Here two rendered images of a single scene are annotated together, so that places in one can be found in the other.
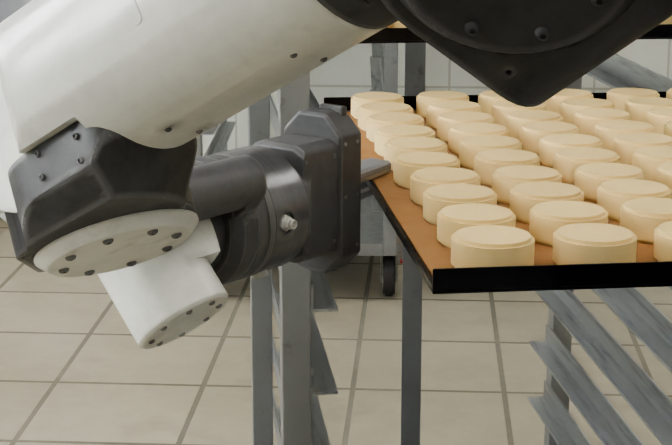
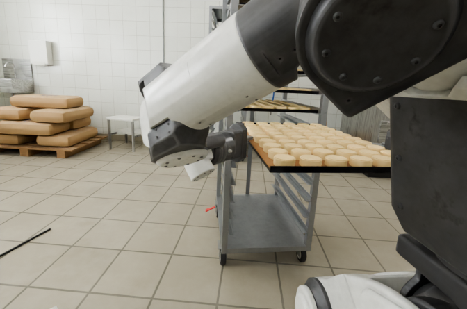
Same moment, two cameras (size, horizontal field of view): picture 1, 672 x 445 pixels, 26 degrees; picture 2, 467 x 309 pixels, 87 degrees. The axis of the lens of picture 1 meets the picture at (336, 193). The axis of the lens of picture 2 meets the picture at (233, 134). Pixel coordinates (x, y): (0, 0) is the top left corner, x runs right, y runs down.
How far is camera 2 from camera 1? 0.30 m
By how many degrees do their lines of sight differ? 2
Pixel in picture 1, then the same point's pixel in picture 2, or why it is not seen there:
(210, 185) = (211, 140)
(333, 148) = (241, 132)
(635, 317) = not seen: hidden behind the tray
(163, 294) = (198, 168)
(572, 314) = not seen: hidden behind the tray
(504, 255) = (288, 162)
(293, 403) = (226, 187)
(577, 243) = (307, 160)
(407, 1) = (314, 61)
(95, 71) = (174, 101)
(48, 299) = not seen: hidden behind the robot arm
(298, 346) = (228, 175)
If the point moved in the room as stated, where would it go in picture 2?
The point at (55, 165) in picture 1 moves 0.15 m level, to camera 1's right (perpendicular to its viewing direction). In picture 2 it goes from (160, 133) to (282, 138)
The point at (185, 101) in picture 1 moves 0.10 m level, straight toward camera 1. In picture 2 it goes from (206, 112) to (205, 129)
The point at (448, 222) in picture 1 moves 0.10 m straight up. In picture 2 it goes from (271, 153) to (274, 112)
